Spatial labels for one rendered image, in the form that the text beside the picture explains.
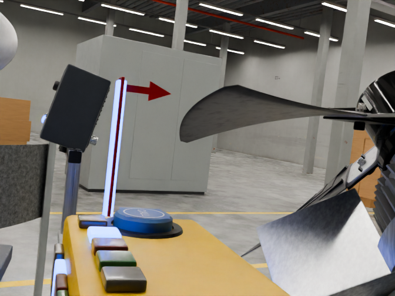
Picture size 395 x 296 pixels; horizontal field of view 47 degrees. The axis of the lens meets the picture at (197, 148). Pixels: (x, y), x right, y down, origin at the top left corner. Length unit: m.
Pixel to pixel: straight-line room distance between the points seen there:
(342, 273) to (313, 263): 0.04
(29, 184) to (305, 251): 1.97
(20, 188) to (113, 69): 4.44
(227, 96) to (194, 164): 6.76
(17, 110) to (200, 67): 3.31
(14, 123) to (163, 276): 8.27
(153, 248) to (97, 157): 6.37
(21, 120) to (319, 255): 8.01
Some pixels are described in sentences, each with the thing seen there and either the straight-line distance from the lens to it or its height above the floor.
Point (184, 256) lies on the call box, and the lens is 0.26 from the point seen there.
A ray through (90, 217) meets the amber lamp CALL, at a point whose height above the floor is 1.08.
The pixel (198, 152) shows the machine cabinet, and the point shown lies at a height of 0.70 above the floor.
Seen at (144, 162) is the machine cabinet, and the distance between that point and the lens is 6.88.
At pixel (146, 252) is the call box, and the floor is 1.07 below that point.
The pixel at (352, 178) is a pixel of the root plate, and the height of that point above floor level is 1.09.
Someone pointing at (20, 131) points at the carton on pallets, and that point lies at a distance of 8.49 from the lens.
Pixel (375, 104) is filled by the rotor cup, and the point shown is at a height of 1.21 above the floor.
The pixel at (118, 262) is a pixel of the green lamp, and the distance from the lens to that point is 0.22.
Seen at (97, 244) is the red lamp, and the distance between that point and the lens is 0.25.
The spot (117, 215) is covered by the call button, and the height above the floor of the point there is 1.08.
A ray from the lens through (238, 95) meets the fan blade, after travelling 0.52.
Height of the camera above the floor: 1.15
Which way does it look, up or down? 3 degrees down
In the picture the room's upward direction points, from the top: 6 degrees clockwise
